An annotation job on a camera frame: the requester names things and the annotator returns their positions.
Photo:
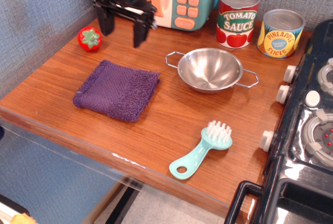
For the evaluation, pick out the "tomato sauce can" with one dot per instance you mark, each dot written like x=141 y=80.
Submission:
x=235 y=22

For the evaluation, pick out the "purple folded towel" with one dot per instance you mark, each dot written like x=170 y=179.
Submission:
x=119 y=92

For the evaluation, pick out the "steel bowl with wire handles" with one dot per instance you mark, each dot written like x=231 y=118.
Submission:
x=209 y=70

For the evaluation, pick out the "white round stove button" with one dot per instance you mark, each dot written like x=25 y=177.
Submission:
x=312 y=99

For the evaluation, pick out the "grey stove knob middle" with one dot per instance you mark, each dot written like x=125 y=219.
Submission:
x=282 y=93

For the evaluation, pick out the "pineapple slices can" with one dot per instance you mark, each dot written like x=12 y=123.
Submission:
x=280 y=33

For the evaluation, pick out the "black toy stove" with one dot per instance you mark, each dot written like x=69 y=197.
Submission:
x=297 y=186

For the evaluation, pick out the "grey stove knob upper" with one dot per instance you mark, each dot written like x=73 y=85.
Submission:
x=289 y=73

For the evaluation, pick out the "teal dish brush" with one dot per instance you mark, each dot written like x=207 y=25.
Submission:
x=216 y=136

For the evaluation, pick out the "grey stove knob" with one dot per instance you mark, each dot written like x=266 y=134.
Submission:
x=266 y=140
x=289 y=73
x=282 y=93

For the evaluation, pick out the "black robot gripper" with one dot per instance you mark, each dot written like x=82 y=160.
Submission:
x=141 y=10

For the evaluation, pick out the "red toy tomato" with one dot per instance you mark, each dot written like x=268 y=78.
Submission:
x=89 y=38

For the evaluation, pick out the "grey stove knob lower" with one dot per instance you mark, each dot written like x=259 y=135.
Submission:
x=266 y=140

